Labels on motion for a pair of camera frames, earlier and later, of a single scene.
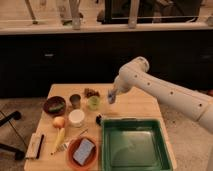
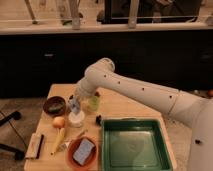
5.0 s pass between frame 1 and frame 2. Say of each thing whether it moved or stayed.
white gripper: moved
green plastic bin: stayed
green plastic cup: stayed
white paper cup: stayed
